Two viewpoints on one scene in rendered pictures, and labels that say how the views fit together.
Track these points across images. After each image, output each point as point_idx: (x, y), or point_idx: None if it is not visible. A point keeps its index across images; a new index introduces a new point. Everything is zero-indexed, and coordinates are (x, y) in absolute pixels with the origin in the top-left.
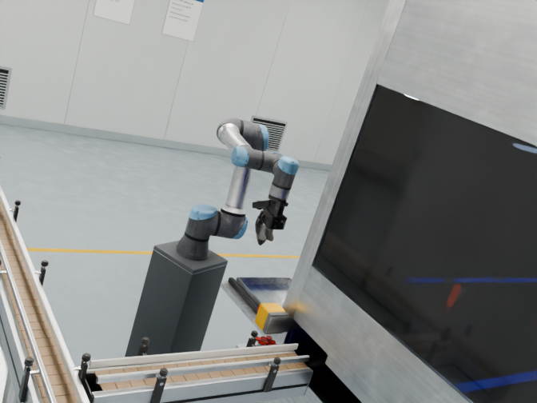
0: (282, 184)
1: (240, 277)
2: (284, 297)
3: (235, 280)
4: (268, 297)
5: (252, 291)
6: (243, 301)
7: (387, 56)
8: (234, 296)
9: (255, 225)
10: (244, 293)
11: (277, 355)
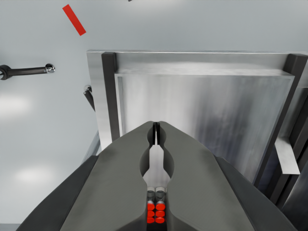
0: None
1: (125, 74)
2: (215, 126)
3: (113, 70)
4: (174, 124)
5: (149, 100)
6: (108, 132)
7: None
8: (96, 113)
9: (35, 212)
10: (113, 124)
11: None
